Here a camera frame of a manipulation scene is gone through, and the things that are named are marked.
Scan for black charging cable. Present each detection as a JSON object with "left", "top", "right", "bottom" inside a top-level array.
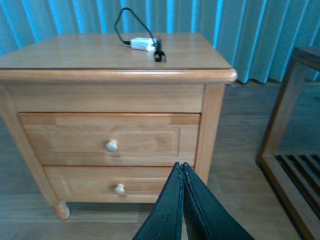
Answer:
[{"left": 114, "top": 7, "right": 167, "bottom": 63}]

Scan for light wooden nightstand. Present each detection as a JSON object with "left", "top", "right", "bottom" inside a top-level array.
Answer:
[{"left": 0, "top": 33, "right": 237, "bottom": 220}]

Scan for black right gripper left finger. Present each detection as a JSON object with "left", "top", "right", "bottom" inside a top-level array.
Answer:
[{"left": 133, "top": 162, "right": 185, "bottom": 240}]

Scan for drawer round knob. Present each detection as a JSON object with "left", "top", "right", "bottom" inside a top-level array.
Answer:
[
  {"left": 114, "top": 184, "right": 125, "bottom": 195},
  {"left": 105, "top": 140, "right": 118, "bottom": 153}
]

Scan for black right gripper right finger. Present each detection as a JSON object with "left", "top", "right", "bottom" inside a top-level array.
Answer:
[{"left": 182, "top": 162, "right": 253, "bottom": 240}]

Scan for wooden drawer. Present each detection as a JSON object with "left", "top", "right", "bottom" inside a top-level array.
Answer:
[
  {"left": 44, "top": 166, "right": 172, "bottom": 203},
  {"left": 18, "top": 113, "right": 200, "bottom": 167}
]

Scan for pale blue pleated curtain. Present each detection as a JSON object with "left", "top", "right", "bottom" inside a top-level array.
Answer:
[{"left": 0, "top": 0, "right": 320, "bottom": 83}]

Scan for white power adapter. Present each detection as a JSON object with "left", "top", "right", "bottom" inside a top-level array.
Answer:
[{"left": 130, "top": 37, "right": 156, "bottom": 52}]

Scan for dark wooden side table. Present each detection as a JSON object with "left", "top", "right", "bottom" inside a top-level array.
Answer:
[{"left": 255, "top": 46, "right": 320, "bottom": 240}]

